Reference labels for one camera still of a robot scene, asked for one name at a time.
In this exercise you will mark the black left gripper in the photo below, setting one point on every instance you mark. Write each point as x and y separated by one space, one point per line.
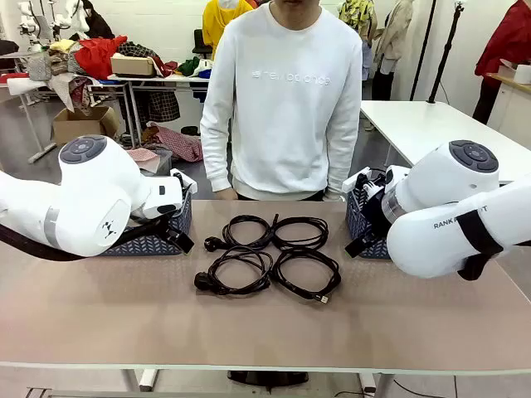
166 215

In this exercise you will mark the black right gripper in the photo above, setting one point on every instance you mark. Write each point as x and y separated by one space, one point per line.
375 211

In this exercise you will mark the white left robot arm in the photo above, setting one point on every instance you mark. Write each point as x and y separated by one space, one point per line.
91 195

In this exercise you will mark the person left forearm white sleeve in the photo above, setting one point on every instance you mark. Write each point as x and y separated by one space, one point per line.
344 161

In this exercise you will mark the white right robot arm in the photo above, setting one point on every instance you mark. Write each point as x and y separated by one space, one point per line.
439 195

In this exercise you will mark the person left hand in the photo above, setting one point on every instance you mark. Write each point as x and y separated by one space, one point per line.
334 196

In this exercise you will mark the person right hand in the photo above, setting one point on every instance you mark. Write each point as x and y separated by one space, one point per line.
226 195

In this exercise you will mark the blue-grey perforated plastic basket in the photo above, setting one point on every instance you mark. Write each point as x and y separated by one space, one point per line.
141 245
356 215

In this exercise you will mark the pink cloth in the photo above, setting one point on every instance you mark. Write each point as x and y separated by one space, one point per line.
143 159

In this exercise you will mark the red white checkered cloth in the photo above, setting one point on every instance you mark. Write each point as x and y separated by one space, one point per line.
178 143

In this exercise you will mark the white table leg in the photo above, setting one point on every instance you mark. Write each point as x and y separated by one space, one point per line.
143 378
375 383

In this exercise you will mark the dark plaid garment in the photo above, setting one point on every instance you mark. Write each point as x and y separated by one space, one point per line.
164 105

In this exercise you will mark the white background table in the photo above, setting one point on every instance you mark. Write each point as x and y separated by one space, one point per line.
423 124

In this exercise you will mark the person body white sweatshirt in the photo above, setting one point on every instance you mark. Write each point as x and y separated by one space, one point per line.
282 124

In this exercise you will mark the large open cardboard box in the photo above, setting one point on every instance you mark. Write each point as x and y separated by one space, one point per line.
83 124

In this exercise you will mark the white table with clothes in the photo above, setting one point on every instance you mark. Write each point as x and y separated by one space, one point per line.
166 79

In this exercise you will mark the green cloth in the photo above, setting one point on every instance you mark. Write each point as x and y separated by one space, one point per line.
190 66

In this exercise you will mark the small closed cardboard box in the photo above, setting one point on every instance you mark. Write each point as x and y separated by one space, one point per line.
132 66

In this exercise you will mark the black office chair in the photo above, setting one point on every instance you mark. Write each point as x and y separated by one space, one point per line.
202 41

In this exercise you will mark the black light stand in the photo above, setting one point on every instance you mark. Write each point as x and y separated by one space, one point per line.
446 49
423 49

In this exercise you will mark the mannequin with beige coat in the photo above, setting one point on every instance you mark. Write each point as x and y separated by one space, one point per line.
394 41

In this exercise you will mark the white ironing board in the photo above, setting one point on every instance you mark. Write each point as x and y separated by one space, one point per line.
29 85

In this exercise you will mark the yellow garment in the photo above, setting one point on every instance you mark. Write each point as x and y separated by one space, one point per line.
215 25

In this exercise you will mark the grey patterned bag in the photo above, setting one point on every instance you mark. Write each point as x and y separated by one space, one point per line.
40 66

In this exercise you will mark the floral patterned shirt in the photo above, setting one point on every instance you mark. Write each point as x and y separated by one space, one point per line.
357 16

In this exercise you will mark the white box on wooden desk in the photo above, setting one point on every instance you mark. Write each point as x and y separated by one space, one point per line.
516 70

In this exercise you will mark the person in red jacket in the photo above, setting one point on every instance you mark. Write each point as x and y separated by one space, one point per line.
506 45

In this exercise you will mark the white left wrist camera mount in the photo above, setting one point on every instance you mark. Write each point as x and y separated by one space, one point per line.
188 179

